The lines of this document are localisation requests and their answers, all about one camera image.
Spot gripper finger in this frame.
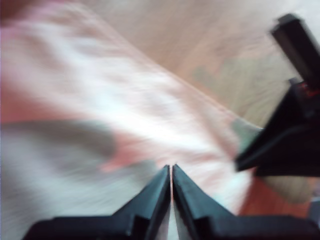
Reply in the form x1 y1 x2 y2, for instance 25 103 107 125
235 78 320 178
23 164 171 240
172 163 320 240

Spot pink white checked tea towel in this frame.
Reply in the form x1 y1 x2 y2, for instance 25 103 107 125
0 0 265 240

